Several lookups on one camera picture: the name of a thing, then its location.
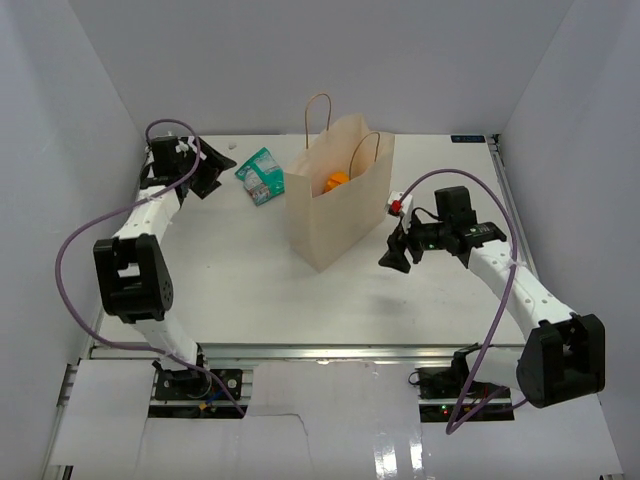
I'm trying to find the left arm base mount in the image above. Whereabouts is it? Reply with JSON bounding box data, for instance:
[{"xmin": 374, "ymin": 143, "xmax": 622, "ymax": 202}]
[{"xmin": 148, "ymin": 369, "xmax": 247, "ymax": 420}]

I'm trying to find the right XDOF label sticker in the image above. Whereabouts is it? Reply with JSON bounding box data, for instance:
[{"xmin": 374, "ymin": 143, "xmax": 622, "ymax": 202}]
[{"xmin": 450, "ymin": 135, "xmax": 486, "ymax": 144}]

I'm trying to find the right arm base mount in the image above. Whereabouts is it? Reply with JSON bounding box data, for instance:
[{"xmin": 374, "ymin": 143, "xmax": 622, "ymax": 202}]
[{"xmin": 407, "ymin": 367, "xmax": 515, "ymax": 424}]

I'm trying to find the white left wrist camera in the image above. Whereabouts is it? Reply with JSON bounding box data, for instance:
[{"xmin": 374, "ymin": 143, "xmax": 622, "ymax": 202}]
[{"xmin": 167, "ymin": 135, "xmax": 198, "ymax": 158}]

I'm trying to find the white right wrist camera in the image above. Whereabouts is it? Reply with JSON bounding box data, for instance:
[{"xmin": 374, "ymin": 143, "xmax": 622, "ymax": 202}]
[{"xmin": 385, "ymin": 191, "xmax": 413, "ymax": 228}]

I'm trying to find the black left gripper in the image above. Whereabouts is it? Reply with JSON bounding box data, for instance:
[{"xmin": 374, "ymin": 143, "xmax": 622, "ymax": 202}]
[{"xmin": 177, "ymin": 137, "xmax": 236, "ymax": 199}]

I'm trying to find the beige paper bag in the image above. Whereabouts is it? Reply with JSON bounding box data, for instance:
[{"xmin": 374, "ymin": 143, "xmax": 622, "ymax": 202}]
[{"xmin": 284, "ymin": 113, "xmax": 395, "ymax": 272}]

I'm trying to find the aluminium front frame rail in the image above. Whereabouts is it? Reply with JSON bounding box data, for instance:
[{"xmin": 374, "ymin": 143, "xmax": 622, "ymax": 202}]
[{"xmin": 89, "ymin": 343, "xmax": 526, "ymax": 364}]

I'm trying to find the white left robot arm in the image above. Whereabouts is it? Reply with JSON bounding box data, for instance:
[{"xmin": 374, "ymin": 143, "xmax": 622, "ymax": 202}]
[{"xmin": 93, "ymin": 136, "xmax": 236, "ymax": 399}]

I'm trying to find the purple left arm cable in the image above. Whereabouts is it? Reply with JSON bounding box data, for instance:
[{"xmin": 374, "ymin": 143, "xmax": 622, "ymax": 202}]
[{"xmin": 54, "ymin": 118, "xmax": 246, "ymax": 417}]

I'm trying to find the orange gummy snack bag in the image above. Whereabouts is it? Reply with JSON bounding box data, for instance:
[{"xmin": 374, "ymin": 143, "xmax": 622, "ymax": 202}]
[{"xmin": 323, "ymin": 171, "xmax": 350, "ymax": 193}]

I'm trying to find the teal snack packet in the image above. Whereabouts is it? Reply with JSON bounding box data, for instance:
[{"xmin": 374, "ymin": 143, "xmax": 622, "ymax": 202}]
[{"xmin": 235, "ymin": 147, "xmax": 285, "ymax": 206}]

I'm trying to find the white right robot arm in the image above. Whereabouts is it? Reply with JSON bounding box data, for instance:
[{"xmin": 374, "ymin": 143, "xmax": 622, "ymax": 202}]
[{"xmin": 379, "ymin": 186, "xmax": 605, "ymax": 408}]

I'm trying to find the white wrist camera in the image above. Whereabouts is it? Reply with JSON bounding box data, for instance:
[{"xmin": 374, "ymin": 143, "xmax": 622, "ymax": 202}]
[
  {"xmin": 167, "ymin": 135, "xmax": 198, "ymax": 158},
  {"xmin": 385, "ymin": 191, "xmax": 413, "ymax": 228}
]

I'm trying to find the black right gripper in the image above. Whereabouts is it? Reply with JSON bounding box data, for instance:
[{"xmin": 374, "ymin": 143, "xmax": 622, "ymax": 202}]
[{"xmin": 379, "ymin": 210, "xmax": 451, "ymax": 275}]

